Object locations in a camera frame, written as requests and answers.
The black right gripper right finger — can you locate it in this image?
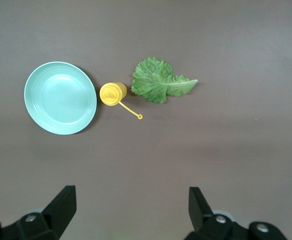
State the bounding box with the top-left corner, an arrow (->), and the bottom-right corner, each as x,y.
184,186 -> 289,240

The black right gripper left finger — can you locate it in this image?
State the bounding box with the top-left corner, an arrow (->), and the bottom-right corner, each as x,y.
0,184 -> 77,240

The yellow mustard squeeze bottle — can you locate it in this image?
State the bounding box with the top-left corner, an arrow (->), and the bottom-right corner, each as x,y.
99,82 -> 143,121

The green lettuce leaf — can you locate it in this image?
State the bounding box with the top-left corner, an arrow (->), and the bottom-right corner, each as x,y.
131,56 -> 199,104

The mint green plate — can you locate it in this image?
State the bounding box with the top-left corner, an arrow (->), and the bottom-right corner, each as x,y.
23,61 -> 98,136

